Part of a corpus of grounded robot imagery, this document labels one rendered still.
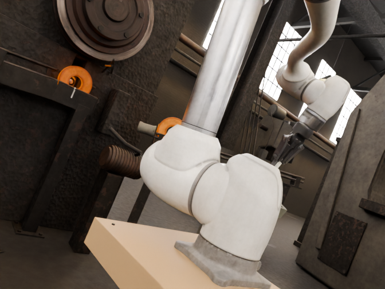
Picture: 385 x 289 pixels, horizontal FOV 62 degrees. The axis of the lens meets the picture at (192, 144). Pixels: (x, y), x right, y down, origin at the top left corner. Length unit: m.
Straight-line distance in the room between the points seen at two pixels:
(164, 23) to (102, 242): 1.46
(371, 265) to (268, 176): 2.53
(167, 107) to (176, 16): 7.05
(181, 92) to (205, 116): 8.35
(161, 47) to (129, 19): 0.39
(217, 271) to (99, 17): 1.20
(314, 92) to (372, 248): 2.15
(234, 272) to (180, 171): 0.26
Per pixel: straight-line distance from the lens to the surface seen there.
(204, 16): 9.62
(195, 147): 0.79
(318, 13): 0.97
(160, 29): 1.96
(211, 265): 0.73
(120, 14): 1.59
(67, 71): 1.61
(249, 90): 5.81
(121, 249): 0.70
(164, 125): 1.64
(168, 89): 8.93
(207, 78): 0.83
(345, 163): 3.61
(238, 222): 0.71
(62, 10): 1.61
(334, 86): 1.26
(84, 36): 1.60
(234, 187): 0.72
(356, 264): 3.28
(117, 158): 1.56
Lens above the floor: 0.64
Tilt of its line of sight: 2 degrees up
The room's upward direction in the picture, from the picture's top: 23 degrees clockwise
